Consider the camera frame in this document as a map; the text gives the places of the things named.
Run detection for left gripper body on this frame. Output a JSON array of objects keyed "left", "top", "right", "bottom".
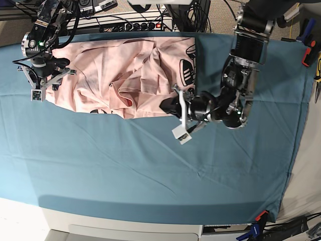
[{"left": 159, "top": 85, "right": 218, "bottom": 122}]

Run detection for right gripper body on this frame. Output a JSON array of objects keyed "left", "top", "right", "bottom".
[{"left": 17, "top": 57, "right": 77, "bottom": 92}]

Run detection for pink T-shirt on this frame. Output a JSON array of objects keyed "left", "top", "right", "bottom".
[{"left": 46, "top": 37, "right": 196, "bottom": 119}]

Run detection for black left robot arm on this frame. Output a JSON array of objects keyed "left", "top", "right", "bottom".
[{"left": 160, "top": 1, "right": 294, "bottom": 133}]

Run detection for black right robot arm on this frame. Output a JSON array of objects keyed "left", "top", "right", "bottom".
[{"left": 13, "top": 1, "right": 81, "bottom": 101}]

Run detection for teal table cloth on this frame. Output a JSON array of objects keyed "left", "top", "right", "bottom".
[{"left": 1, "top": 40, "right": 314, "bottom": 224}]

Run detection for red clamp upper right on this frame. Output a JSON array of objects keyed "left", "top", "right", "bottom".
[{"left": 301, "top": 40, "right": 316, "bottom": 67}]

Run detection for red black clamp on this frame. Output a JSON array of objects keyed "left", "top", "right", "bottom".
[{"left": 255, "top": 210, "right": 269, "bottom": 222}]

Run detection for blue spring clamp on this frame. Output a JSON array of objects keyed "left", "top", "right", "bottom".
[{"left": 236, "top": 218, "right": 267, "bottom": 241}]

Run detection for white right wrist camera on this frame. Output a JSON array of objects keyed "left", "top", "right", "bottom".
[{"left": 31, "top": 89, "right": 46, "bottom": 102}]

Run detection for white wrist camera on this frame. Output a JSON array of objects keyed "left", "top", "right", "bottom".
[
  {"left": 31, "top": 89, "right": 46, "bottom": 102},
  {"left": 172, "top": 125, "right": 192, "bottom": 145}
]

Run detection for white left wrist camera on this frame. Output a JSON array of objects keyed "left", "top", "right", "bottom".
[{"left": 172, "top": 125, "right": 192, "bottom": 145}]

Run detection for black cable bundle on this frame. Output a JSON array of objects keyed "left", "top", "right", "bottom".
[{"left": 130, "top": 0, "right": 211, "bottom": 33}]

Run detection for white power strip red switch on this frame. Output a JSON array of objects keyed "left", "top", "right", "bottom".
[{"left": 76, "top": 16, "right": 171, "bottom": 35}]

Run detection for yellow handled pliers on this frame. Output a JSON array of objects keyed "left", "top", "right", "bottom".
[{"left": 314, "top": 53, "right": 321, "bottom": 103}]

